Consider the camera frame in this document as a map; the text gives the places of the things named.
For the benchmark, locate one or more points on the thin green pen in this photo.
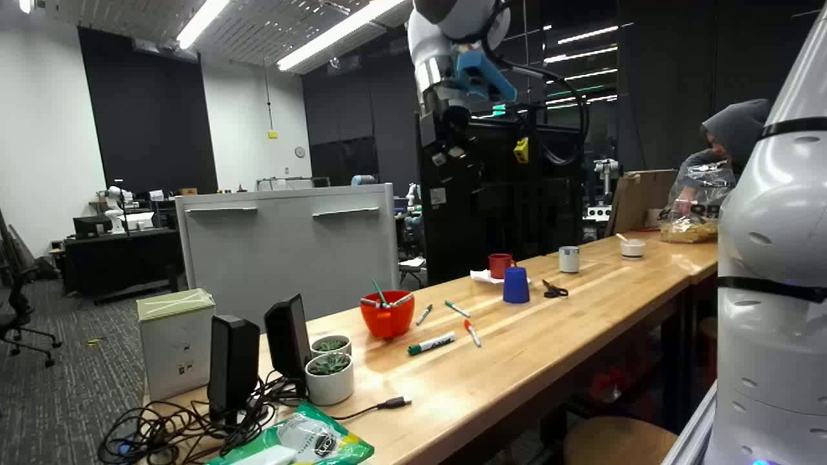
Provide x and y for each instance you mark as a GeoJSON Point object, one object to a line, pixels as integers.
{"type": "Point", "coordinates": [456, 307]}

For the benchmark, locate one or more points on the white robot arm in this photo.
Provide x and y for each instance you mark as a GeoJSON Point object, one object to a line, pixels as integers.
{"type": "Point", "coordinates": [770, 403]}

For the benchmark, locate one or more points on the green pen near cup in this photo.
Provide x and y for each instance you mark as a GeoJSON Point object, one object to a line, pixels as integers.
{"type": "Point", "coordinates": [425, 312]}

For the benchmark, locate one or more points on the orange cup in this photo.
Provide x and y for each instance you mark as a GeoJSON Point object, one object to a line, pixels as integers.
{"type": "Point", "coordinates": [388, 312]}

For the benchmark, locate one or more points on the blue plastic cup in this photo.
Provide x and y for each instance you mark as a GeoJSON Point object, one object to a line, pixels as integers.
{"type": "Point", "coordinates": [516, 284]}

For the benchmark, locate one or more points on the white paper sheet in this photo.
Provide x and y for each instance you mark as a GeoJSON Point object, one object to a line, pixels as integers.
{"type": "Point", "coordinates": [488, 277]}

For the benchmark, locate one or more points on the red mug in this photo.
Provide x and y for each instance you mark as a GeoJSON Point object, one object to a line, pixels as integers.
{"type": "Point", "coordinates": [501, 263]}

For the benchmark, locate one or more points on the black cabinet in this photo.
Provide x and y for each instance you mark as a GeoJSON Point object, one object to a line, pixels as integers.
{"type": "Point", "coordinates": [498, 187]}

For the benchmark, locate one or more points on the thick green marker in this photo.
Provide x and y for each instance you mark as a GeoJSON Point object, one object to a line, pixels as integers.
{"type": "Point", "coordinates": [423, 347]}

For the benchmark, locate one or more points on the rear white plant pot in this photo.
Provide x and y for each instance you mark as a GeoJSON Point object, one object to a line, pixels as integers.
{"type": "Point", "coordinates": [333, 345]}

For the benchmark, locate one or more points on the white plant pot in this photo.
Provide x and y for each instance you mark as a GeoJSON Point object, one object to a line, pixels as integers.
{"type": "Point", "coordinates": [333, 345]}
{"type": "Point", "coordinates": [330, 377]}

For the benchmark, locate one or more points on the right black speaker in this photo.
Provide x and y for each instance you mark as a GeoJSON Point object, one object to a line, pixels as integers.
{"type": "Point", "coordinates": [288, 336]}

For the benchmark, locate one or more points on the black speaker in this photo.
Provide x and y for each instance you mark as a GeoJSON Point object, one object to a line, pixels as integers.
{"type": "Point", "coordinates": [233, 364]}
{"type": "Point", "coordinates": [288, 336]}

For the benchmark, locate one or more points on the white mug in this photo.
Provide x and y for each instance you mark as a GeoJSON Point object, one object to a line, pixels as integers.
{"type": "Point", "coordinates": [569, 259]}

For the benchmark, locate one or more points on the front white plant pot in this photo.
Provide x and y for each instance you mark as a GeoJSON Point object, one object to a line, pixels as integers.
{"type": "Point", "coordinates": [330, 377]}

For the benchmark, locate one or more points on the left black speaker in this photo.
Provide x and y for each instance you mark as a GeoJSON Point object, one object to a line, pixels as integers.
{"type": "Point", "coordinates": [233, 364]}

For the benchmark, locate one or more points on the small white bowl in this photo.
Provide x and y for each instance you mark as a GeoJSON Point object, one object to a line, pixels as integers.
{"type": "Point", "coordinates": [633, 249]}

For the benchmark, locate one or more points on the brown cardboard box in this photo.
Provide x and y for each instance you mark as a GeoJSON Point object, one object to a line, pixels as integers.
{"type": "Point", "coordinates": [638, 195]}

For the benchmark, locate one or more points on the green plastic package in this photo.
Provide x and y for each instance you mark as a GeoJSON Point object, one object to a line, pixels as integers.
{"type": "Point", "coordinates": [306, 438]}

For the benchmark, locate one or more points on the white box green lid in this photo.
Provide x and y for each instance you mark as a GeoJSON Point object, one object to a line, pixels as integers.
{"type": "Point", "coordinates": [175, 330]}

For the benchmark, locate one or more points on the wooden round stool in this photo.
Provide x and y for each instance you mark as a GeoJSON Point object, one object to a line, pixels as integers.
{"type": "Point", "coordinates": [616, 439]}

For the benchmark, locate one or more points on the clear plastic food bag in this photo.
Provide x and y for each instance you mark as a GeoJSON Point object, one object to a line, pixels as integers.
{"type": "Point", "coordinates": [697, 201]}

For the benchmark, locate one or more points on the person in grey hoodie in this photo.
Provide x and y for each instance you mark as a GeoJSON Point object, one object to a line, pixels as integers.
{"type": "Point", "coordinates": [733, 132]}

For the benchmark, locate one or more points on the black desk in background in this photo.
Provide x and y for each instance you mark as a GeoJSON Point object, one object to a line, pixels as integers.
{"type": "Point", "coordinates": [98, 267]}

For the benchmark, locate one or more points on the black office chair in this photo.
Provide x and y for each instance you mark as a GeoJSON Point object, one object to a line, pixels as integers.
{"type": "Point", "coordinates": [19, 321]}

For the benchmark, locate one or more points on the black-handled scissors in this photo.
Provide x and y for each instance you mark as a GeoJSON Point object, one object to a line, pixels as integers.
{"type": "Point", "coordinates": [552, 290]}

